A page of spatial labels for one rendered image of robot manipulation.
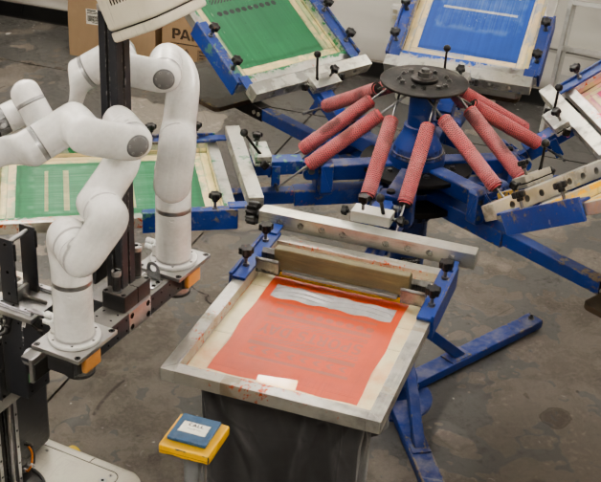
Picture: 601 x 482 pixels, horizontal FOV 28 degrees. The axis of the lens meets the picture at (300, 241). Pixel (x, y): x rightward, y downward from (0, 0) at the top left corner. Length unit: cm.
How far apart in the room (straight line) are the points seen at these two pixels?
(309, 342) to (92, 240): 81
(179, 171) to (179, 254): 29
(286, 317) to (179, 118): 68
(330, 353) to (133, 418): 149
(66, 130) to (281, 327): 99
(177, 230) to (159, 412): 153
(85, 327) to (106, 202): 35
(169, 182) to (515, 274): 287
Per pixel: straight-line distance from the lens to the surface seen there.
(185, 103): 300
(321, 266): 345
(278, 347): 322
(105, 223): 268
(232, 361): 316
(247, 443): 323
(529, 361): 502
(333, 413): 295
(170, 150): 297
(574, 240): 600
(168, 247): 318
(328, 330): 330
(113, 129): 260
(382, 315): 338
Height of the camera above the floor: 275
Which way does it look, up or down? 29 degrees down
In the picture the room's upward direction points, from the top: 3 degrees clockwise
